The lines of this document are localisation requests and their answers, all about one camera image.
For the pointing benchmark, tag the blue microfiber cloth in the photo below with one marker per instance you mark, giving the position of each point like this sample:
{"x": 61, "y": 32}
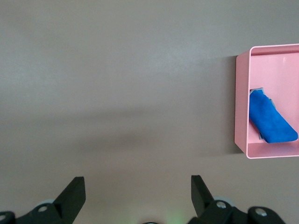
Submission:
{"x": 268, "y": 119}

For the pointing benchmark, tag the pink plastic bin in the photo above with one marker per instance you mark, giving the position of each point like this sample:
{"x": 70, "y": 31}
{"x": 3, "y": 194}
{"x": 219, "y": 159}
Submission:
{"x": 241, "y": 105}

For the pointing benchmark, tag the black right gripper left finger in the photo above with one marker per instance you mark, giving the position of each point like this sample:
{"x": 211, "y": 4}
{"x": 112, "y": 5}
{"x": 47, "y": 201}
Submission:
{"x": 72, "y": 198}

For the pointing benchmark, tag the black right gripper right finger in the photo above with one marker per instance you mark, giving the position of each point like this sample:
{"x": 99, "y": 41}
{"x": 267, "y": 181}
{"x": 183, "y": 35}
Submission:
{"x": 201, "y": 198}

